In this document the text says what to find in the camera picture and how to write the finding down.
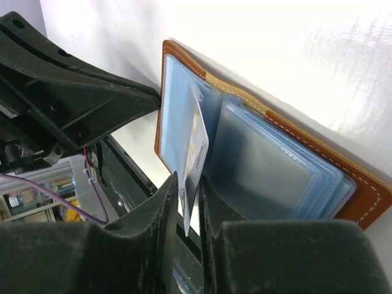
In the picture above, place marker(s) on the silver VIP credit card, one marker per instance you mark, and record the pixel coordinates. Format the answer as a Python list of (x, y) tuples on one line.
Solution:
[(194, 154)]

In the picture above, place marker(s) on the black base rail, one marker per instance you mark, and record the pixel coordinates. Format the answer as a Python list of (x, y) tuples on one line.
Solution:
[(160, 258)]

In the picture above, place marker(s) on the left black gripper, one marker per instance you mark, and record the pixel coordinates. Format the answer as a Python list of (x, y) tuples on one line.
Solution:
[(53, 104)]

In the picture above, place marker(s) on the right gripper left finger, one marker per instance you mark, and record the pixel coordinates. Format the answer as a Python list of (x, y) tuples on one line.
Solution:
[(64, 257)]

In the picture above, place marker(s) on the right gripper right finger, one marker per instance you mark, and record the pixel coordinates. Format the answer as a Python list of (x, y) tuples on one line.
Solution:
[(285, 256)]

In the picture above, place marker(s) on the brown leather card holder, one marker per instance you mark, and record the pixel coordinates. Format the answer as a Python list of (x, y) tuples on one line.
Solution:
[(258, 161)]

